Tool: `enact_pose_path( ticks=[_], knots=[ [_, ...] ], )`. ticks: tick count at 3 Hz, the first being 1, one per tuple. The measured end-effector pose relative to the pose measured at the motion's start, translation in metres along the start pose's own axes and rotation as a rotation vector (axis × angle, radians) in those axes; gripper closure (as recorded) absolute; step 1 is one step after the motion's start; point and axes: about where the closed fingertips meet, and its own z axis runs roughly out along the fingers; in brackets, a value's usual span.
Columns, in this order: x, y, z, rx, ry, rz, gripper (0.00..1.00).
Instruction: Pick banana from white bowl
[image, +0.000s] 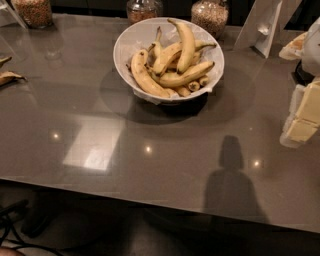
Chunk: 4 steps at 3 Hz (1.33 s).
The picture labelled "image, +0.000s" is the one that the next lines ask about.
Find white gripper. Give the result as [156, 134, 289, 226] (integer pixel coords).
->
[280, 84, 318, 148]

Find curved yellow banana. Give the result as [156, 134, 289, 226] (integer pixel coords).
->
[149, 61, 215, 88]
[167, 18, 195, 74]

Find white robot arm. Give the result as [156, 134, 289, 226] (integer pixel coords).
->
[279, 18, 320, 148]

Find short banana stub right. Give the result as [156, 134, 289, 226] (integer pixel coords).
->
[199, 75, 209, 87]

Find short banana stub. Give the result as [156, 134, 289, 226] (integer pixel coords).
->
[199, 75, 209, 87]
[174, 86, 191, 97]
[188, 81, 200, 92]

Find short banana stub middle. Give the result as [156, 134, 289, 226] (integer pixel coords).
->
[188, 81, 200, 92]

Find short banana stub left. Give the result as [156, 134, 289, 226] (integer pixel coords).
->
[174, 86, 191, 97]

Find middle spotted yellow banana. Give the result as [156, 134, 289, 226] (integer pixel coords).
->
[153, 40, 217, 76]

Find small back yellow banana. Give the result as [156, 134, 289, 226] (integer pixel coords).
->
[148, 27, 163, 64]

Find long left yellow banana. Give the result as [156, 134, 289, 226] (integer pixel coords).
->
[130, 49, 170, 98]

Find white bowl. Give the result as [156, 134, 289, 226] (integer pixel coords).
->
[113, 17, 225, 104]

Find banana peel on table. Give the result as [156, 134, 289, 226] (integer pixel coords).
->
[0, 57, 25, 86]

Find black device on table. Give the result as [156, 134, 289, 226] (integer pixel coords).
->
[292, 61, 314, 87]

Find white angled stand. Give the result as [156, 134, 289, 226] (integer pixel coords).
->
[233, 0, 302, 58]

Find right glass jar of grains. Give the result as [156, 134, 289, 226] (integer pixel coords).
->
[191, 0, 229, 38]

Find glass jar of grains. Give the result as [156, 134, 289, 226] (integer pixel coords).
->
[11, 0, 53, 28]
[191, 0, 229, 38]

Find middle glass jar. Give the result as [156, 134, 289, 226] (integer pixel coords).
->
[126, 0, 163, 24]

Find left glass jar of grains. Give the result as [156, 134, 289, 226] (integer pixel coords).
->
[11, 0, 53, 28]

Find black cables on floor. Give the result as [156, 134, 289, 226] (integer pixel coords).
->
[0, 198, 64, 256]

